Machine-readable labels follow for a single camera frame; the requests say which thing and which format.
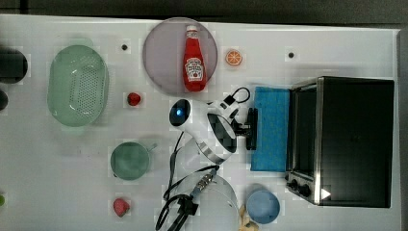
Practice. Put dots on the black cylinder cup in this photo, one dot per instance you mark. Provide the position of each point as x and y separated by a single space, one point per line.
13 66
4 100

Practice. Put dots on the black toaster oven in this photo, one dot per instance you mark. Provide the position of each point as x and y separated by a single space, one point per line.
332 137

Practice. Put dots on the red strawberry toy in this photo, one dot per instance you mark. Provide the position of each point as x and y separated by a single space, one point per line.
121 207

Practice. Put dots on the red ketchup bottle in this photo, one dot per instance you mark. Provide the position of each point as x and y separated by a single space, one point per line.
194 71

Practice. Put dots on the blue bowl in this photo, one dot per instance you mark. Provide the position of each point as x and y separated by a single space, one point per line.
262 206

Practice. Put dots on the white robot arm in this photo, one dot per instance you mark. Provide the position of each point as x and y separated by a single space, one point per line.
199 198

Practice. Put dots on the green mug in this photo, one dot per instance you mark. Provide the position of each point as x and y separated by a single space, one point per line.
131 160

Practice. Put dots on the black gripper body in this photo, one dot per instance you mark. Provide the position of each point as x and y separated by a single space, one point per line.
240 129

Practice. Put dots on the orange slice toy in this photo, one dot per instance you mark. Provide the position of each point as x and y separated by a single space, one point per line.
233 57

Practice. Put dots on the small red tomato toy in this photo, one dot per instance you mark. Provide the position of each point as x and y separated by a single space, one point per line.
133 99

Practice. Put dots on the small green object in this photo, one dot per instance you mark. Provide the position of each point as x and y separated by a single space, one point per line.
2 200

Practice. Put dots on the yellow banana toy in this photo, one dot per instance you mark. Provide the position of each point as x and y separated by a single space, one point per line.
246 223

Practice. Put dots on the green colander basket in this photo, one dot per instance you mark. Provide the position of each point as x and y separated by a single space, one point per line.
78 86

